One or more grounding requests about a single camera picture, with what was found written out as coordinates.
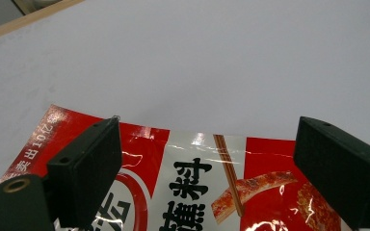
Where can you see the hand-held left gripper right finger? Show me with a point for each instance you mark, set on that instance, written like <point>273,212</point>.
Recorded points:
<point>343,173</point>

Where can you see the red sauce packet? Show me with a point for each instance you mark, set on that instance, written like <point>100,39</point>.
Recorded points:
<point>189,179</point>

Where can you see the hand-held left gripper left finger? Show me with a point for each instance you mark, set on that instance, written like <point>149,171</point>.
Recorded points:
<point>86,173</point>

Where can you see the wooden table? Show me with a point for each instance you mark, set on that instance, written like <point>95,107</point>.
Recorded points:
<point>29,20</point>

